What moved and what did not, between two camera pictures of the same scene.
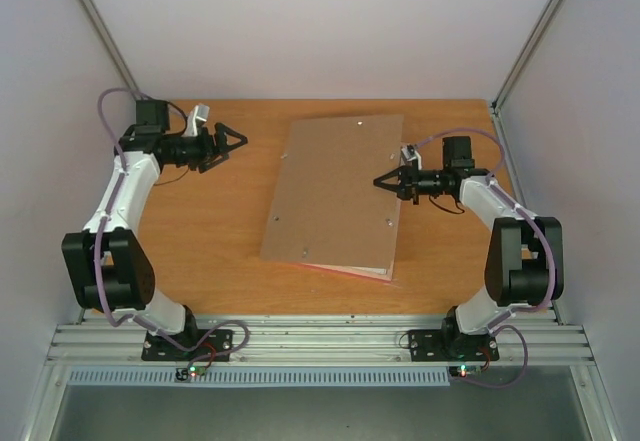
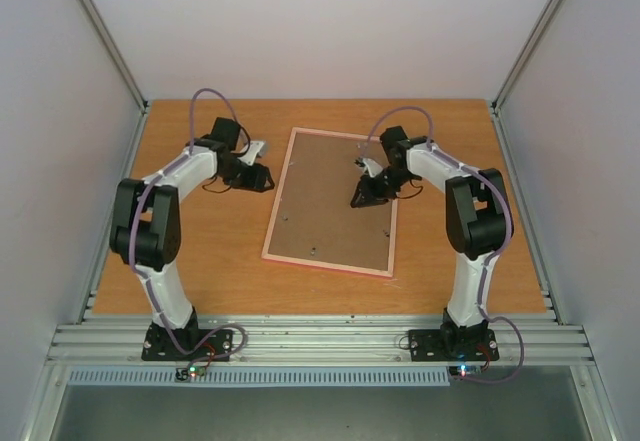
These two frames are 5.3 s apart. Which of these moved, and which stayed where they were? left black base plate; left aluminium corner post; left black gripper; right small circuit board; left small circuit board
Moved: left black gripper
Stayed: right small circuit board; left black base plate; left aluminium corner post; left small circuit board
